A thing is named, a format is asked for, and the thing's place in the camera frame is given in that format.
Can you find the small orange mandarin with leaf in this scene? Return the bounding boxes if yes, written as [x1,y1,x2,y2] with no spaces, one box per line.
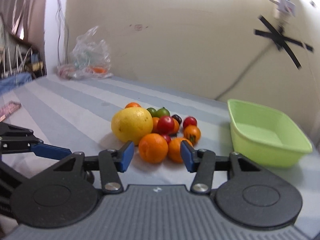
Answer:
[183,125,201,145]

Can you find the large yellow grapefruit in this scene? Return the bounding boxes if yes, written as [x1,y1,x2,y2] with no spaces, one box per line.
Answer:
[111,107,153,146]

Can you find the red tomato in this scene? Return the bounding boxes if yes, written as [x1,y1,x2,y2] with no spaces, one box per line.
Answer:
[183,116,197,129]
[157,116,175,134]

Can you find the green lime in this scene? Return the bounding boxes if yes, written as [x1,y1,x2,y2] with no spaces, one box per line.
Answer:
[147,107,158,117]
[156,107,170,118]

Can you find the striped blue bedsheet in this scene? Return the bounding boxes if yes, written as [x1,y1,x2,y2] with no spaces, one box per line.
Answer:
[1,76,319,236]

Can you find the green plastic basket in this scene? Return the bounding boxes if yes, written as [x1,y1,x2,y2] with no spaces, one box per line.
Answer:
[227,99,313,168]

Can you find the clear plastic bag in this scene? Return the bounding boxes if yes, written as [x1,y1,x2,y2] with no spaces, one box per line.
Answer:
[57,26,113,80]

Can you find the black tape cross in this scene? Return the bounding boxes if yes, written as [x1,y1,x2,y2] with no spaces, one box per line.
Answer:
[254,15,314,69]

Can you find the grey wall cable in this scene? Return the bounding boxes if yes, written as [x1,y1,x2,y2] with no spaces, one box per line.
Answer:
[215,44,276,100]

